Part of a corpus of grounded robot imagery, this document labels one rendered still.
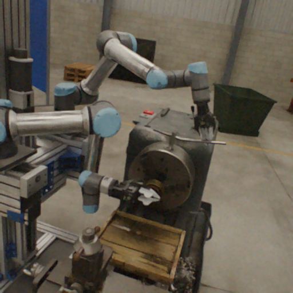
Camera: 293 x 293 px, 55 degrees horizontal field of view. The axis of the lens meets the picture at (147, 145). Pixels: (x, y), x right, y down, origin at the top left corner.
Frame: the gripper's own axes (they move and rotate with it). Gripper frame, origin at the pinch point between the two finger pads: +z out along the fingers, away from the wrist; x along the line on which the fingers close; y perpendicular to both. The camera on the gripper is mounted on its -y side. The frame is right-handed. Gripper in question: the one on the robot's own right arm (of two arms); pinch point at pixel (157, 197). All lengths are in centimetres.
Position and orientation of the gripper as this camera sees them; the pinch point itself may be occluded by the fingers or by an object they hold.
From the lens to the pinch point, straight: 122.4
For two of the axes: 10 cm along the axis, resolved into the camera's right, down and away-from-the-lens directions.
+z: 9.4, 2.3, -2.3
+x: 1.4, -9.2, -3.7
